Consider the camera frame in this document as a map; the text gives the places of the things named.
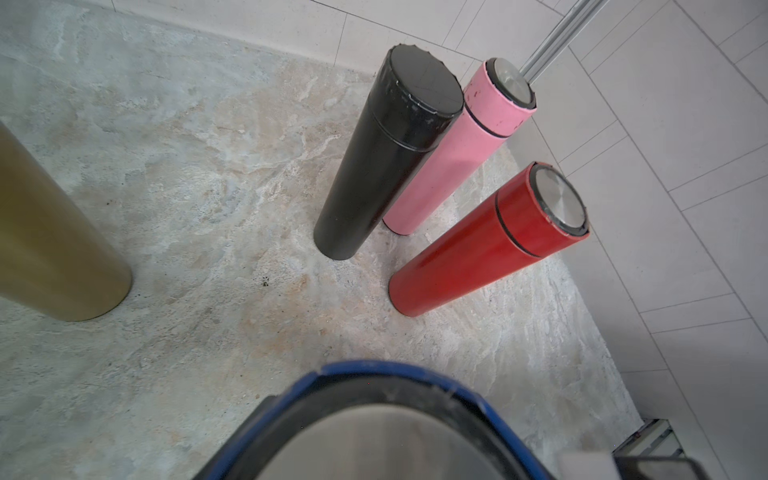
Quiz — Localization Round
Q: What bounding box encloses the black thermos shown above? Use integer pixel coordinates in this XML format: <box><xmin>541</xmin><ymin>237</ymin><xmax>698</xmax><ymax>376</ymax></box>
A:
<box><xmin>313</xmin><ymin>44</ymin><xmax>464</xmax><ymax>260</ymax></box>

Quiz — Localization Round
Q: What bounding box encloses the red thermos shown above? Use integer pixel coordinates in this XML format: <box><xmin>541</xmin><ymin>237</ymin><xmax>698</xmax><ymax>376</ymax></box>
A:
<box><xmin>388</xmin><ymin>162</ymin><xmax>590</xmax><ymax>317</ymax></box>

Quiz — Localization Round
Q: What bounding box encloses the blue thermos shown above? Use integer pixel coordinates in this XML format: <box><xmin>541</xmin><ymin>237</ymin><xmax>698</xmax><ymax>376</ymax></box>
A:
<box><xmin>196</xmin><ymin>360</ymin><xmax>552</xmax><ymax>479</ymax></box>

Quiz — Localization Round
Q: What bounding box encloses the pink thermos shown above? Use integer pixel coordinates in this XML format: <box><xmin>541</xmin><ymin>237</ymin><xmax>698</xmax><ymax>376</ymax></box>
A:
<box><xmin>383</xmin><ymin>57</ymin><xmax>537</xmax><ymax>236</ymax></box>

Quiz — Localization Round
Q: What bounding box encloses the gold thermos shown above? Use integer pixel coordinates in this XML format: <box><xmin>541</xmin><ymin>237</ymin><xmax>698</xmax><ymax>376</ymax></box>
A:
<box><xmin>1</xmin><ymin>126</ymin><xmax>133</xmax><ymax>322</ymax></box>

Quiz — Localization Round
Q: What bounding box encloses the aluminium front rail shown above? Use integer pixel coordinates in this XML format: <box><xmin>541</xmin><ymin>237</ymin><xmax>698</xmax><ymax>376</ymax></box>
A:
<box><xmin>613</xmin><ymin>419</ymin><xmax>686</xmax><ymax>458</ymax></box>

